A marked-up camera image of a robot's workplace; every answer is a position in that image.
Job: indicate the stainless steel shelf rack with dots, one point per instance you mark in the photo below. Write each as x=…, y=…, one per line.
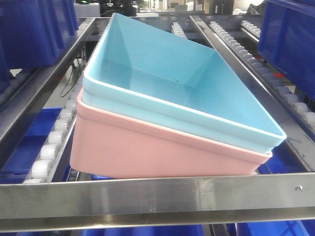
x=81, y=204

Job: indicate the far right roller track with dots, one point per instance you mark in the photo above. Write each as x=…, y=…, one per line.
x=252, y=30

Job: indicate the lower blue plastic crate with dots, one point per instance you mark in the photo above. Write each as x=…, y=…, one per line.
x=19, y=164

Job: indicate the white roller conveyor track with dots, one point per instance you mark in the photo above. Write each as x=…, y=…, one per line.
x=45, y=165

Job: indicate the middle white roller track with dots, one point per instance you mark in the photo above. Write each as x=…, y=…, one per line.
x=177, y=30

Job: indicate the pink plastic box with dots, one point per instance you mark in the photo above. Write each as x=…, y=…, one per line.
x=116, y=146

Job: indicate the blue plastic crate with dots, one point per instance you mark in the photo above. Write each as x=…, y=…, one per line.
x=19, y=164
x=287, y=41
x=34, y=33

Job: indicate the light blue plastic box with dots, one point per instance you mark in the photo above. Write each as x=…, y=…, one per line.
x=152, y=75

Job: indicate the right white roller track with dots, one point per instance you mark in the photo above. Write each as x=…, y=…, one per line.
x=283, y=91

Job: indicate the right blue plastic crate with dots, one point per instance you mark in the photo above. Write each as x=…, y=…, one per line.
x=287, y=41

